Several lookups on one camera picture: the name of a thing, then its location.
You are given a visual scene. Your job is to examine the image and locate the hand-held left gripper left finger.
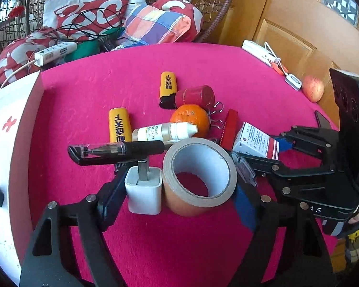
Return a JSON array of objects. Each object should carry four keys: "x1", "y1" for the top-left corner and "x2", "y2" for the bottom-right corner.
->
[{"x1": 19, "y1": 167, "x2": 130, "y2": 287}]

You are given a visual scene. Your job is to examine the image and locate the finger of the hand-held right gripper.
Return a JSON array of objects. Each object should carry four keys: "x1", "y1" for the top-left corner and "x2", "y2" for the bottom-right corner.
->
[
  {"x1": 272, "y1": 110, "x2": 341, "y2": 168},
  {"x1": 237, "y1": 152, "x2": 333, "y2": 180}
]

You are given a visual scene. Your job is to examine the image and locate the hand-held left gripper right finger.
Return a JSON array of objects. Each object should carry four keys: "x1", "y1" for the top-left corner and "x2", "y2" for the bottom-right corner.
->
[{"x1": 230, "y1": 182, "x2": 337, "y2": 287}]

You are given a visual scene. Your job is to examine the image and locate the white red medicine box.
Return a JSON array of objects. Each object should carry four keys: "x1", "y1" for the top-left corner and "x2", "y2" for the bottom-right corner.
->
[{"x1": 232, "y1": 122, "x2": 280, "y2": 160}]

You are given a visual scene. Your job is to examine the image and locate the white usb charger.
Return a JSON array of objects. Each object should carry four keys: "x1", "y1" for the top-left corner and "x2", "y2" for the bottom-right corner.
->
[{"x1": 125, "y1": 161, "x2": 163, "y2": 215}]

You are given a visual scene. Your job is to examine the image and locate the brown tape roll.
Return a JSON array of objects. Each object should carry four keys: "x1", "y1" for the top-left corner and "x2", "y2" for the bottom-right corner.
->
[{"x1": 162, "y1": 138, "x2": 237, "y2": 217}]

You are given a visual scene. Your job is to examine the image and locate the black pen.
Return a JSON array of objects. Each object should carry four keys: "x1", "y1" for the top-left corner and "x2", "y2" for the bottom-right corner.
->
[{"x1": 67, "y1": 140, "x2": 175, "y2": 166}]

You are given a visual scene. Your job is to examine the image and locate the yellow lighter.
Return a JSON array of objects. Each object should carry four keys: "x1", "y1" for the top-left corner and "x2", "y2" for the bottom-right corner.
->
[
  {"x1": 159, "y1": 71, "x2": 178, "y2": 110},
  {"x1": 108, "y1": 108, "x2": 132, "y2": 144}
]

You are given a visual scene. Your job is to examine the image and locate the white tray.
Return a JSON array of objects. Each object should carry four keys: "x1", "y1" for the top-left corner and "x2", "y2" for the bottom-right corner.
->
[{"x1": 0, "y1": 71, "x2": 45, "y2": 278}]

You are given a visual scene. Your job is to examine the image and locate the clear plastic piece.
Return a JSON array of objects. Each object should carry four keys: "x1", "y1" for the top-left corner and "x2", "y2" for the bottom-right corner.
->
[{"x1": 230, "y1": 152, "x2": 258, "y2": 187}]

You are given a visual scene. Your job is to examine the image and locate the red apple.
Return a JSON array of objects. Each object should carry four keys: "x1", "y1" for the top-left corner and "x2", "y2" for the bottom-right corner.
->
[{"x1": 302, "y1": 75, "x2": 324, "y2": 103}]

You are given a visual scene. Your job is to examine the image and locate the red rectangular block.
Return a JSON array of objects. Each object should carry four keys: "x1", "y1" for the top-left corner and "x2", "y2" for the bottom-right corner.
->
[{"x1": 221, "y1": 109, "x2": 239, "y2": 150}]

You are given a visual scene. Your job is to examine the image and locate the metal binder clip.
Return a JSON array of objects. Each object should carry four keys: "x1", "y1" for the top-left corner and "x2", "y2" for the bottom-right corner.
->
[{"x1": 207, "y1": 102, "x2": 225, "y2": 130}]

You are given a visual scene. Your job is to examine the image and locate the white dropper bottle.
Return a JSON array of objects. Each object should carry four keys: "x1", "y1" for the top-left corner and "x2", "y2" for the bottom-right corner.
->
[{"x1": 132, "y1": 122, "x2": 198, "y2": 144}]

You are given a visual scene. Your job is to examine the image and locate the tangerine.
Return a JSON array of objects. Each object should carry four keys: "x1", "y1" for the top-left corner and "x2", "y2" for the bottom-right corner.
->
[{"x1": 170, "y1": 104, "x2": 211, "y2": 138}]

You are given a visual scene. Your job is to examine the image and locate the red cylindrical cap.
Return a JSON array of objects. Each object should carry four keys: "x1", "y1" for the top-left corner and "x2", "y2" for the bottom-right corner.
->
[{"x1": 175, "y1": 85, "x2": 216, "y2": 108}]

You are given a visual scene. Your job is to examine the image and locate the white flat device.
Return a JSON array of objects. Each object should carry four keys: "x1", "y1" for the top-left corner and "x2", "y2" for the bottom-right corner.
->
[{"x1": 242, "y1": 39, "x2": 274, "y2": 66}]

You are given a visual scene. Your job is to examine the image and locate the pink felt tablecloth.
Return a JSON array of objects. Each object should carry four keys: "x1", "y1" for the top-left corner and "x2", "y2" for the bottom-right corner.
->
[{"x1": 16, "y1": 42, "x2": 346, "y2": 287}]

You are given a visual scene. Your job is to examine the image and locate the wooden door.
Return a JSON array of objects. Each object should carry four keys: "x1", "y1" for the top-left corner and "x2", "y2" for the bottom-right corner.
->
[{"x1": 197, "y1": 0, "x2": 359, "y2": 126}]

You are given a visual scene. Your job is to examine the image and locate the green cloth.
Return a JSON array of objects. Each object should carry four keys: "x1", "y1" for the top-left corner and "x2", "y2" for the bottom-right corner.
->
[{"x1": 64, "y1": 27, "x2": 126, "y2": 62}]

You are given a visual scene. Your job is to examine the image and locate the white power strip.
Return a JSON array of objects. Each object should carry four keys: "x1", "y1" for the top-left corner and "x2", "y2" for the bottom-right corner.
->
[{"x1": 34, "y1": 42, "x2": 78, "y2": 66}]

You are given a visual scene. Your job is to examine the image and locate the red white round cushion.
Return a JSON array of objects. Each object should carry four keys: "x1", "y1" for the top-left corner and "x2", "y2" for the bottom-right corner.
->
[
  {"x1": 0, "y1": 27, "x2": 59, "y2": 84},
  {"x1": 151, "y1": 0, "x2": 204, "y2": 42}
]

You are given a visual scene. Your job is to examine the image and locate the plaid cushion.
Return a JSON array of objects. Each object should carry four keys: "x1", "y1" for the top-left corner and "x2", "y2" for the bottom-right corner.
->
[{"x1": 123, "y1": 4, "x2": 192, "y2": 44}]

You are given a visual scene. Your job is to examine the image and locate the red white printed cushion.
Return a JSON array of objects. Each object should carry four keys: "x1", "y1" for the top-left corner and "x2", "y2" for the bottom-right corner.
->
[{"x1": 54, "y1": 0, "x2": 130, "y2": 41}]

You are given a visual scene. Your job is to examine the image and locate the red flower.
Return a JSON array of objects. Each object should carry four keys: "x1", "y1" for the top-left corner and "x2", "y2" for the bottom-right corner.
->
[{"x1": 8, "y1": 6, "x2": 25, "y2": 20}]

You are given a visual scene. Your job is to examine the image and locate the black yellow wrist strap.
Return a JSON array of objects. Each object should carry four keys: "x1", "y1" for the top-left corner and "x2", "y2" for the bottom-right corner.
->
[{"x1": 344, "y1": 224, "x2": 359, "y2": 264}]

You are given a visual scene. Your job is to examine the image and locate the black cables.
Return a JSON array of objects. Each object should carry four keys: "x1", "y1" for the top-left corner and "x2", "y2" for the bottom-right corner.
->
[{"x1": 46, "y1": 3, "x2": 138, "y2": 41}]

